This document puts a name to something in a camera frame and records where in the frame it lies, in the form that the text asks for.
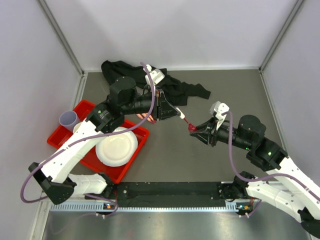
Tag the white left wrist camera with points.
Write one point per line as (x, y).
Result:
(153, 73)

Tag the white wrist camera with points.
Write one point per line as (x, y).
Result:
(153, 73)
(219, 111)

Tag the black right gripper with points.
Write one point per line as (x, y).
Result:
(211, 136)

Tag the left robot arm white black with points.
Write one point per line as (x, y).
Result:
(54, 174)

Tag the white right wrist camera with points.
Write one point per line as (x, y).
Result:
(219, 111)

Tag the red nail polish bottle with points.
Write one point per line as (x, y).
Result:
(192, 128)

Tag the black cloth garment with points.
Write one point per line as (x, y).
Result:
(176, 91)

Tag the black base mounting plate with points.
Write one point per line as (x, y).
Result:
(173, 194)

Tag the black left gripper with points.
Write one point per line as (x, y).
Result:
(163, 110)

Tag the purple plastic cup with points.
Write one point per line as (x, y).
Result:
(69, 120)

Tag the grey slotted cable duct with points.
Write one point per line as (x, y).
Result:
(105, 207)

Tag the white paper plate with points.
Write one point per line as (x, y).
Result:
(117, 150)

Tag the white nail polish cap brush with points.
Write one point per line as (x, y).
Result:
(182, 115)

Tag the mannequin hand with red nails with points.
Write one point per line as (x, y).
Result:
(150, 119)

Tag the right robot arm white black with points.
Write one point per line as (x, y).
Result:
(285, 186)

